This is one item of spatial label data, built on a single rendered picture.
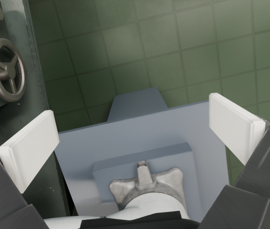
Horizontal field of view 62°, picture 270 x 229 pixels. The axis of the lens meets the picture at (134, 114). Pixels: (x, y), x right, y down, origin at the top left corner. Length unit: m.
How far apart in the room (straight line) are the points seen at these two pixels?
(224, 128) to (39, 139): 0.13
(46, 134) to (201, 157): 0.50
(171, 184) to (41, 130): 0.44
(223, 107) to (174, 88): 1.17
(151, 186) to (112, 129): 0.17
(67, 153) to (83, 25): 0.84
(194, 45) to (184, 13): 0.17
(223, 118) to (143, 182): 0.40
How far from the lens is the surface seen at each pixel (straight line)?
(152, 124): 0.57
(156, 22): 1.29
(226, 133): 0.17
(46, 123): 0.18
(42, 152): 0.17
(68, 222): 0.49
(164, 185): 0.56
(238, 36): 1.41
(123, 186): 0.57
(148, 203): 0.50
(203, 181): 0.68
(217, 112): 0.18
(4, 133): 0.92
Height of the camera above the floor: 1.28
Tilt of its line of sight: 72 degrees down
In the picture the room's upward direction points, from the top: 177 degrees clockwise
